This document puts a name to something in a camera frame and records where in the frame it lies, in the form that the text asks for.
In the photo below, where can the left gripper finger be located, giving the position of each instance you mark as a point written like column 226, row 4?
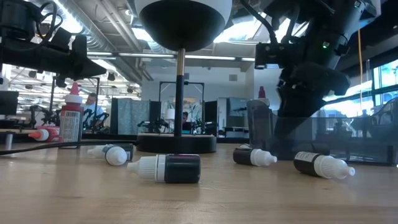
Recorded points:
column 82, row 62

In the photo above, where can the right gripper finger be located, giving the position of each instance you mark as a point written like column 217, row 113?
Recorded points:
column 292, row 137

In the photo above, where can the small dark red coloring bottle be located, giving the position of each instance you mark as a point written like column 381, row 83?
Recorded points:
column 306, row 161

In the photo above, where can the small dark food coloring bottle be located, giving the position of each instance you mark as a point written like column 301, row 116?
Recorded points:
column 242, row 156
column 115, row 155
column 94, row 152

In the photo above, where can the large red food coloring bottle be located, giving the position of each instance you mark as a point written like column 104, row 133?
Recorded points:
column 71, row 124

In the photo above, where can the large orange food coloring bottle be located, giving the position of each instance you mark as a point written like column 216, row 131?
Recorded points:
column 49, row 134

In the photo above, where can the small purple-label food coloring bottle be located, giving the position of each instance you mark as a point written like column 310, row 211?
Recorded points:
column 182, row 168

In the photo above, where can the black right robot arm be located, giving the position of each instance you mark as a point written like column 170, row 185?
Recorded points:
column 335, row 28

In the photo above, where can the black background robot arm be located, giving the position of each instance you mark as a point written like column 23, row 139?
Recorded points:
column 200, row 126
column 154, row 124
column 43, row 115

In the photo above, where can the person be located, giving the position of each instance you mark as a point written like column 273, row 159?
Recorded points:
column 185, row 121
column 91, row 104

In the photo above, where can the black monitor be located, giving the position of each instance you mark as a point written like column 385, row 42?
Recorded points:
column 8, row 102

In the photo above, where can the black rolling cart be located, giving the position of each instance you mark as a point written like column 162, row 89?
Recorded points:
column 231, row 129

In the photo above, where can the grey translucent plastic bin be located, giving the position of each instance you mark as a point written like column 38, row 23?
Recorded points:
column 357, row 140

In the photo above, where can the teal partition screen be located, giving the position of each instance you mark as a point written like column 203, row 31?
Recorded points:
column 130, row 116

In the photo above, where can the white background lampshade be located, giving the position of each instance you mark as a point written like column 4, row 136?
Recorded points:
column 170, row 114

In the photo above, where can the blue leaf artwork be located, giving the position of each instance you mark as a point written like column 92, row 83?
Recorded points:
column 194, row 107

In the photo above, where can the ceiling light strip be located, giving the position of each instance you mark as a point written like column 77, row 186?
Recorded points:
column 210, row 57

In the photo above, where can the white globe table lamp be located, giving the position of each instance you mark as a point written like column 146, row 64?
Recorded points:
column 183, row 25

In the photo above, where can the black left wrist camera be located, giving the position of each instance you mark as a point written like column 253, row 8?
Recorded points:
column 60, row 39

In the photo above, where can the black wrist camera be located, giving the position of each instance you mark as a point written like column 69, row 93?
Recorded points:
column 270, row 56
column 60, row 39

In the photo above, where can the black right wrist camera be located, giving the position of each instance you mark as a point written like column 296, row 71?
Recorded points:
column 270, row 56

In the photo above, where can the black metal table frame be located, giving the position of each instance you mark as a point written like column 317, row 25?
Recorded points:
column 102, row 137

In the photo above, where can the wall air vent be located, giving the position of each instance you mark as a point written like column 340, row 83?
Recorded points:
column 233, row 77

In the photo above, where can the silver metal post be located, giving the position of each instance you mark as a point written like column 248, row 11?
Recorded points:
column 8, row 141

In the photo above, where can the black background rig frame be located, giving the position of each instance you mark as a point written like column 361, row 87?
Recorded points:
column 196, row 82

